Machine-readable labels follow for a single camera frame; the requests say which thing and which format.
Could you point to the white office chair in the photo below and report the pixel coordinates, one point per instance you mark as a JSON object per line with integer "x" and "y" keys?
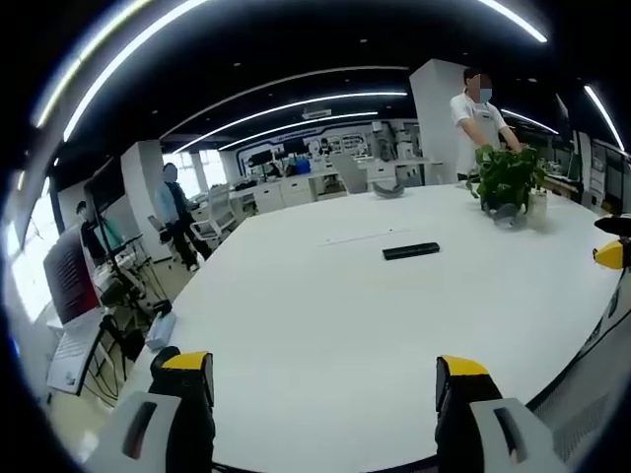
{"x": 214, "y": 217}

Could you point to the green potted plant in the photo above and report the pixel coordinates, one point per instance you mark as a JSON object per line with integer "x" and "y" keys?
{"x": 508, "y": 180}

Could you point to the grey office chair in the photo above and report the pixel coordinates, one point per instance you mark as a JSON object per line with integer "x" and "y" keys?
{"x": 351, "y": 173}

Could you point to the black remote control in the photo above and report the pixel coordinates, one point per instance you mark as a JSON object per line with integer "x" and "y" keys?
{"x": 411, "y": 251}

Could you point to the black tripod stand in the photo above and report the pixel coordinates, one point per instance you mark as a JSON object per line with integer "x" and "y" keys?
{"x": 123, "y": 276}

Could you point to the red and black panel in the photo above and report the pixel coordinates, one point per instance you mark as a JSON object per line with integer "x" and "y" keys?
{"x": 69, "y": 281}

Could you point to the light blue box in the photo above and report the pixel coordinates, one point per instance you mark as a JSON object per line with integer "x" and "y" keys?
{"x": 160, "y": 331}

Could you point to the grey curved object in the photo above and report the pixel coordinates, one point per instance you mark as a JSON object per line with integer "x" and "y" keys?
{"x": 508, "y": 215}
{"x": 389, "y": 188}

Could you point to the white cabinet row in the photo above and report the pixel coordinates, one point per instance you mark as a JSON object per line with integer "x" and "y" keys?
{"x": 291, "y": 189}

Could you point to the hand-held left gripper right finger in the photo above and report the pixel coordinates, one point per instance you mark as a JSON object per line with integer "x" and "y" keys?
{"x": 485, "y": 419}

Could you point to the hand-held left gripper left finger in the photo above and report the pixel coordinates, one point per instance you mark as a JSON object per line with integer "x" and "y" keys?
{"x": 148, "y": 419}

